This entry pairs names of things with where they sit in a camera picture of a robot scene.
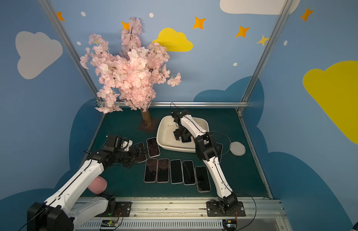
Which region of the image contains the pink cherry blossom tree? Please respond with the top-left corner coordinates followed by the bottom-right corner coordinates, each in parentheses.
top-left (80, 18), bottom-right (181, 126)

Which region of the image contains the phone rose case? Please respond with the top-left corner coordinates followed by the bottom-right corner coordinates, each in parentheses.
top-left (144, 158), bottom-right (158, 183)

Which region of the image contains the brown tree base plate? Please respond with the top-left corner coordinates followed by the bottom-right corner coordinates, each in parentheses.
top-left (138, 118), bottom-right (159, 133)

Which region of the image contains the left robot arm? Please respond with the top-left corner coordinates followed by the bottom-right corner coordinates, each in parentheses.
top-left (25, 136), bottom-right (148, 231)

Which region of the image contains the phone salmon case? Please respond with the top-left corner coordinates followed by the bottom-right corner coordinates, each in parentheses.
top-left (215, 142), bottom-right (223, 163)

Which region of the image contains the pink spray bottle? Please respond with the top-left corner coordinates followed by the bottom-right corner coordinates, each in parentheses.
top-left (88, 176), bottom-right (108, 194)

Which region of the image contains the phone cream case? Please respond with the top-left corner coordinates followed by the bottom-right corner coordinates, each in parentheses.
top-left (146, 137), bottom-right (161, 158)

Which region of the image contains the phone grey case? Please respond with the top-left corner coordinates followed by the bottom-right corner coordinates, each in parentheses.
top-left (132, 142), bottom-right (147, 164)

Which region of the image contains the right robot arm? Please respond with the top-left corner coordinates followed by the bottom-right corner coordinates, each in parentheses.
top-left (171, 110), bottom-right (238, 214)

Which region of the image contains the phone blue case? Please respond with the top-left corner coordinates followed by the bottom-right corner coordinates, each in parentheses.
top-left (181, 136), bottom-right (191, 143)

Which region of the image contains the circuit board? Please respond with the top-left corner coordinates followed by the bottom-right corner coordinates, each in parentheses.
top-left (100, 220), bottom-right (118, 229)
top-left (222, 219), bottom-right (237, 231)

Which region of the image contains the white round lid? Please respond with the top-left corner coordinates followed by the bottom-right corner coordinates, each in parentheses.
top-left (229, 141), bottom-right (246, 157)

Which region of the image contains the phone coral case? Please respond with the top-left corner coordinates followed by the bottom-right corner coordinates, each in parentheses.
top-left (156, 158), bottom-right (170, 183)

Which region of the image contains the phone white case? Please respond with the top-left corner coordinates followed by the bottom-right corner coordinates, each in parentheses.
top-left (182, 160), bottom-right (196, 185)

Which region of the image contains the phone light pink case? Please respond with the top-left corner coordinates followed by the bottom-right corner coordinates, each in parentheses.
top-left (195, 166), bottom-right (211, 193)

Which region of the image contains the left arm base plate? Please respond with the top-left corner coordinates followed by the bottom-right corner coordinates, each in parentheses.
top-left (99, 201), bottom-right (132, 218)

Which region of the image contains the left circuit board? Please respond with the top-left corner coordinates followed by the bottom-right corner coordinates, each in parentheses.
top-left (100, 220), bottom-right (118, 229)

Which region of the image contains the right circuit board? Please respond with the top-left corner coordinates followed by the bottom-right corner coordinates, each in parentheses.
top-left (222, 219), bottom-right (237, 231)

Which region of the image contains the white plastic storage box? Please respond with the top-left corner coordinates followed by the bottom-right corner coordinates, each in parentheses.
top-left (156, 115), bottom-right (210, 153)

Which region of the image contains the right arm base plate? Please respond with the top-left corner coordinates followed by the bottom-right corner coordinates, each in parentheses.
top-left (206, 200), bottom-right (246, 217)

